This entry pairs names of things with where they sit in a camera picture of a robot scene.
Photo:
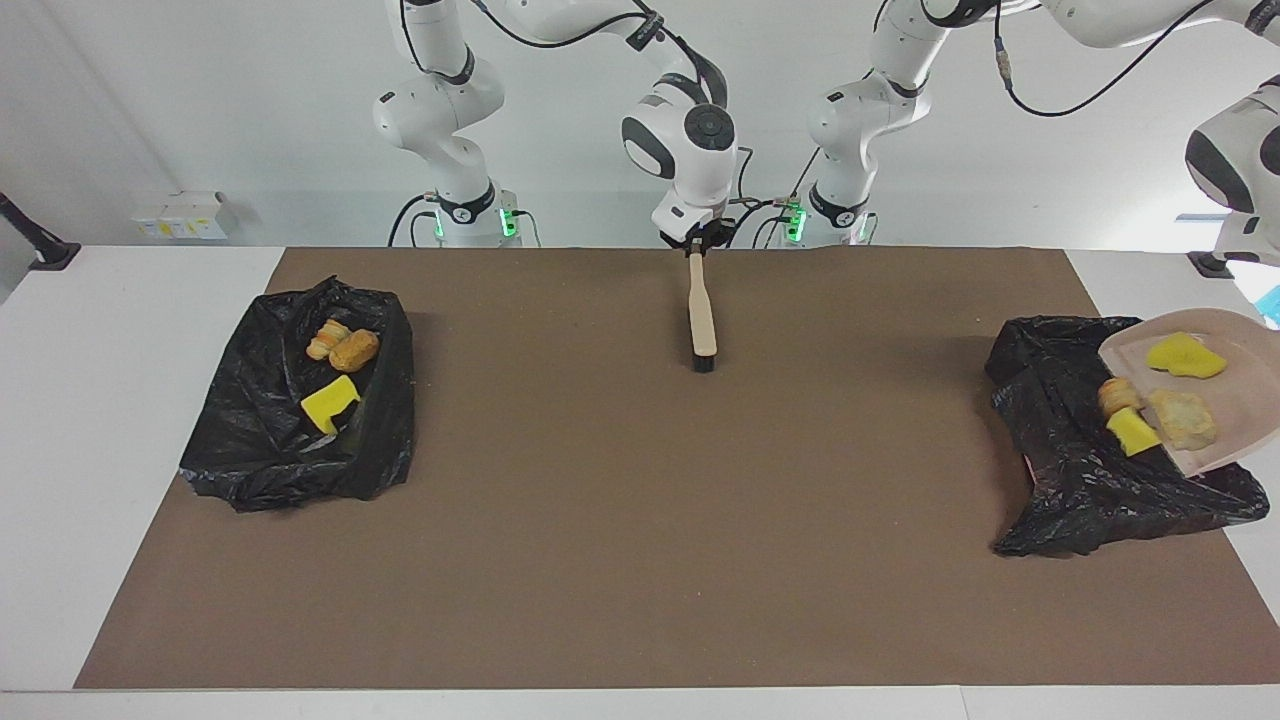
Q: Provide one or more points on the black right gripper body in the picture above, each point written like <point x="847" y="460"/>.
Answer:
<point x="698" y="236"/>

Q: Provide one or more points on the beige hand brush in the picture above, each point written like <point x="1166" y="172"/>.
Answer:
<point x="703" y="310"/>

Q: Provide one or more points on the brown bread roll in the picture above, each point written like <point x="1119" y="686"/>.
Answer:
<point x="355" y="351"/>

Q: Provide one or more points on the sliced croissant piece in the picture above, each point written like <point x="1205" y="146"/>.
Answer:
<point x="326" y="338"/>

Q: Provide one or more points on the yellow green-backed sponge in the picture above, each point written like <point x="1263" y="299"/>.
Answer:
<point x="328" y="403"/>
<point x="1132" y="433"/>
<point x="1185" y="356"/>

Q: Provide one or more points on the sliced bread loaf piece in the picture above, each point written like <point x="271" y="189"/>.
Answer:
<point x="1118" y="396"/>

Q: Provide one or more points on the pale bread chunk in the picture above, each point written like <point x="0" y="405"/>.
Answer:
<point x="1183" y="419"/>

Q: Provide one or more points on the beige plastic dustpan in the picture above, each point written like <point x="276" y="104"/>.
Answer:
<point x="1245" y="400"/>

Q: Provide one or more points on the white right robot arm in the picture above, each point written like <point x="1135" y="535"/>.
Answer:
<point x="695" y="150"/>

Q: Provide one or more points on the black trash bag bin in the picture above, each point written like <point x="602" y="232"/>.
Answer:
<point x="1070" y="470"/>
<point x="260" y="440"/>

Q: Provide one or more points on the brown table mat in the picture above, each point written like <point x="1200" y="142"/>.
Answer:
<point x="640" y="560"/>

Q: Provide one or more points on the black clamp stand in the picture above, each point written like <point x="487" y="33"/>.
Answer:
<point x="1210" y="265"/>
<point x="55" y="257"/>

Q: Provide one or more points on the teal object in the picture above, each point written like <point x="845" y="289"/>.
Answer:
<point x="1273" y="305"/>

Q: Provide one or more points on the white wall socket box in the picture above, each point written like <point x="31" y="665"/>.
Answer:
<point x="180" y="215"/>

